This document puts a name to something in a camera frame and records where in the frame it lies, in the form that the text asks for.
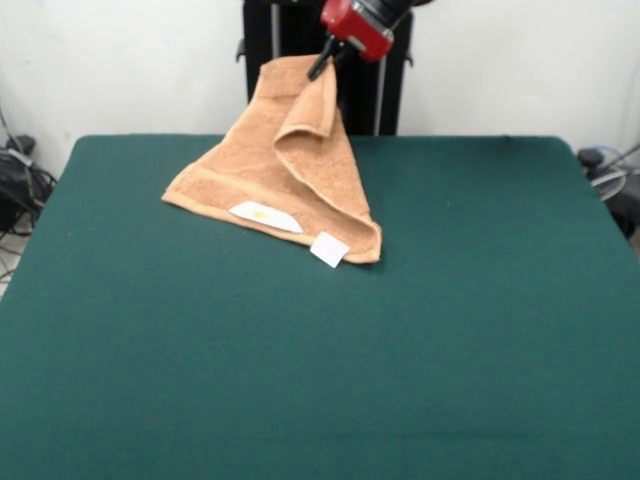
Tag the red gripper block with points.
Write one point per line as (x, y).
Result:
(355, 27)

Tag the tan terry towel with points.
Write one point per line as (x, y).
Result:
(300, 150)

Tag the dark green table cloth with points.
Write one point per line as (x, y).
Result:
(150, 350)

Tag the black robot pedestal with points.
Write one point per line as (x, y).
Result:
(300, 30)

